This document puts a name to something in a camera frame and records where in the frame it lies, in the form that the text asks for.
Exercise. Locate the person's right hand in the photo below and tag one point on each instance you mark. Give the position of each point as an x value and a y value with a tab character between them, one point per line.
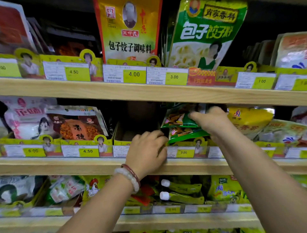
215	124

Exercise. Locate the person's left hand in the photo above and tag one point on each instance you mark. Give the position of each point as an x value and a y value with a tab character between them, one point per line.
144	153

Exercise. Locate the person's right thumb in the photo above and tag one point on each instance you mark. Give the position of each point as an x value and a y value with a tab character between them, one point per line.
198	117

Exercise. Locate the person's left thumb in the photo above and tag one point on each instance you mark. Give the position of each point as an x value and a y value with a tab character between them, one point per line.
163	156

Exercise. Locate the green snack packet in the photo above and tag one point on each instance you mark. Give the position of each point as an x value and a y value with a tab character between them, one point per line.
184	134
177	118

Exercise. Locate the person's right forearm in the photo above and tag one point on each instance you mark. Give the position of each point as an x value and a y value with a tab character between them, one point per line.
259	187

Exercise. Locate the person's left forearm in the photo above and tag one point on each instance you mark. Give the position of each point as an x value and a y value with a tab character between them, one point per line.
103	206

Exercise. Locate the green tube with white cap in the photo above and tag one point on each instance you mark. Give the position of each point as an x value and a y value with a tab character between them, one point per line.
184	187
184	198

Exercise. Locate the red yellow shelf sign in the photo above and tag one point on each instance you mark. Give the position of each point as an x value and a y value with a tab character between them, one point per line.
201	77

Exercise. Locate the red orange packet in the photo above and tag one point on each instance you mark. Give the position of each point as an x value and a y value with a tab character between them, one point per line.
144	194

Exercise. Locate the yellow cardboard display box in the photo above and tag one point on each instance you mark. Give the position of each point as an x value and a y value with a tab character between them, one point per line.
122	135

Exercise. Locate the yellow foil packet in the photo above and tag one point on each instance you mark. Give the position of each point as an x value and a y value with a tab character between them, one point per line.
249	121

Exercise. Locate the row of shelf price labels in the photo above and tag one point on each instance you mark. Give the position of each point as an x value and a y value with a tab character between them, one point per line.
134	74
88	151
172	209

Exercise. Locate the wooden shelf board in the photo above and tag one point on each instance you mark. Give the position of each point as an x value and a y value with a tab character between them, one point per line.
144	92
168	222
72	166

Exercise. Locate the yellow green packet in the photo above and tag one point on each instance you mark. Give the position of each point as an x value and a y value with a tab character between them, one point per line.
225	189

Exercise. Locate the yellow rooster packet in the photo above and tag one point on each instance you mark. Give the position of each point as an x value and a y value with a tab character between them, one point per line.
94	188

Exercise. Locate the green white seasoning packet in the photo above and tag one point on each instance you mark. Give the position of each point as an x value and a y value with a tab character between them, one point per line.
203	40

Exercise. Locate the light green packet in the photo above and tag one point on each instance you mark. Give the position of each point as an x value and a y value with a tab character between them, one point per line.
283	132

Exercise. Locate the row of grey packets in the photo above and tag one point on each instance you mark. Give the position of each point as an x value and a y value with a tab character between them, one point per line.
260	52

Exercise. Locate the brown orange packet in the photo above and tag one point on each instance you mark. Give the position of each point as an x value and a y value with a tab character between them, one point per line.
76	126

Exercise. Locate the white green red packet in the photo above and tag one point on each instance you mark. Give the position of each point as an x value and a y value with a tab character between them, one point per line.
64	189

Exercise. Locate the yellow seasoning packet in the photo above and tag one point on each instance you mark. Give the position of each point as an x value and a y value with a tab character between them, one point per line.
129	31

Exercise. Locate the white orange packet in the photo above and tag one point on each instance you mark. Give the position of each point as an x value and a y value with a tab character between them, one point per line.
291	51

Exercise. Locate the dark packets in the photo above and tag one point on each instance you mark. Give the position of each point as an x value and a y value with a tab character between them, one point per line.
67	43

